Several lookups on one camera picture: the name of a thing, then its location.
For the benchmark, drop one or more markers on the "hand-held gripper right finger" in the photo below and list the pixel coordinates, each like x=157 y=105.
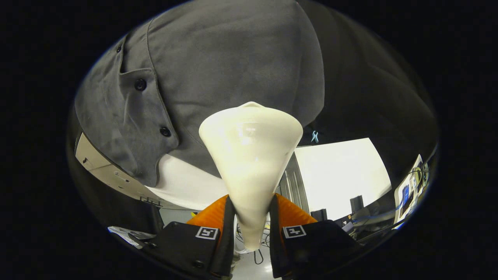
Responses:
x=277 y=241

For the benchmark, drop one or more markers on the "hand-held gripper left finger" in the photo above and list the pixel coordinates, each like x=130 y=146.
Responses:
x=227 y=241

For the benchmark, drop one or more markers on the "white garment steamer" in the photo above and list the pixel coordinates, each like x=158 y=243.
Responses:
x=251 y=155

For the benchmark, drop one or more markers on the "grey button shirt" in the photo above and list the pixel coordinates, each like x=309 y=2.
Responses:
x=233 y=58

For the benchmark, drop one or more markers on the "black box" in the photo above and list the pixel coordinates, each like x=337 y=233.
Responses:
x=319 y=215
x=356 y=204

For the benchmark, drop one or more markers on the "white mannequin form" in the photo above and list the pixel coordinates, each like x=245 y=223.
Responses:
x=183 y=186

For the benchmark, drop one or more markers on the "white patterned sheet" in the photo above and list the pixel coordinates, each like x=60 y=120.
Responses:
x=130 y=236

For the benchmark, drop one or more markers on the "light blue clip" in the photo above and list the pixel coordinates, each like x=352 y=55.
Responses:
x=314 y=137

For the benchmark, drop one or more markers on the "white device with blue screen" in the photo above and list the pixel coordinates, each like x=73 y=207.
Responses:
x=406 y=194

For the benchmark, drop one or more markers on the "grey drawer cabinet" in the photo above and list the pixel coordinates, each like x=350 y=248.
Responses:
x=101 y=167

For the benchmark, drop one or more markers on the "grey metal frame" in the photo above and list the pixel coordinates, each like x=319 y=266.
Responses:
x=293 y=186

